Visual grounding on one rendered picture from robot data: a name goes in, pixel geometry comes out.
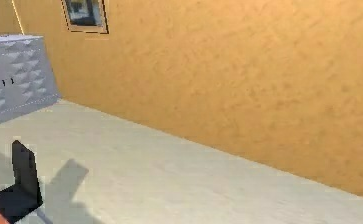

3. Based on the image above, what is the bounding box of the grey patterned cupboard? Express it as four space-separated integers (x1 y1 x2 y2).
0 34 62 128

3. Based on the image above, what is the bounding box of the black chair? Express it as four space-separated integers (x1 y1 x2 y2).
0 139 44 224

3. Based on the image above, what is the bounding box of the framed wall picture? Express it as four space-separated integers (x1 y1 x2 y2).
60 0 110 35

